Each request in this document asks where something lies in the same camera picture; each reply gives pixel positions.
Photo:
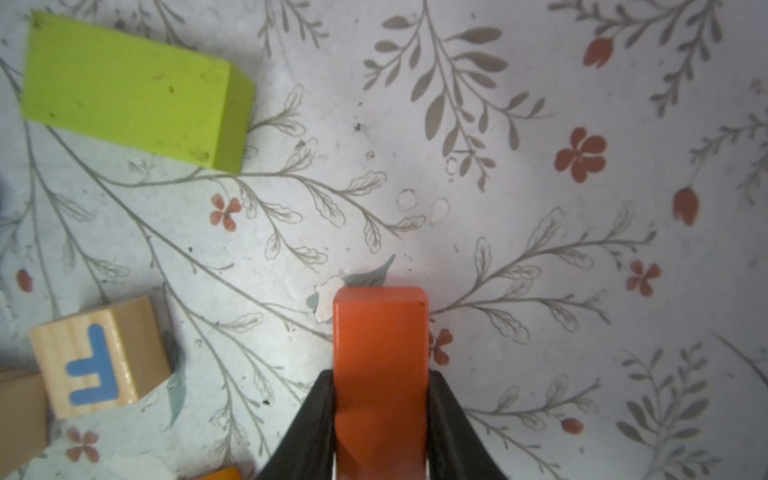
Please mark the lime green rectangular block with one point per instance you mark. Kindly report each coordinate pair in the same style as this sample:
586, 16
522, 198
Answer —
135, 92

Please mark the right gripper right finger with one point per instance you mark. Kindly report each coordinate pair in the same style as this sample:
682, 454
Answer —
454, 449

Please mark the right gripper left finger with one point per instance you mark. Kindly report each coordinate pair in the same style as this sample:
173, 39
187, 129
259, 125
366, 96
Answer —
307, 451

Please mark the orange cylinder block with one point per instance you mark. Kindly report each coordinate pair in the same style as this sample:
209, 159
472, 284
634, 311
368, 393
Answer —
229, 473

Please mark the natural grooved wood cube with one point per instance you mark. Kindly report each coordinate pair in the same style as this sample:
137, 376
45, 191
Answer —
24, 431

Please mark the letter cube blue F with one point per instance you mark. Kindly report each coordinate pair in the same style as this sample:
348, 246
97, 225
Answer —
100, 359

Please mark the red-orange wooden block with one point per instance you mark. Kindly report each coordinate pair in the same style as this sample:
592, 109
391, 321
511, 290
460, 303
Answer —
380, 374

